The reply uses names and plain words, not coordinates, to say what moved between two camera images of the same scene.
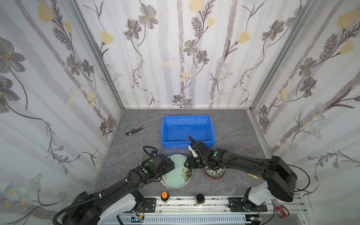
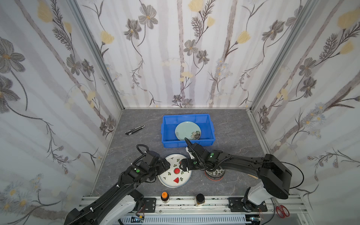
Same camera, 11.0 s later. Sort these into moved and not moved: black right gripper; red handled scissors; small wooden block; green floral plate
Moved: green floral plate
Not moved: black right gripper; red handled scissors; small wooden block
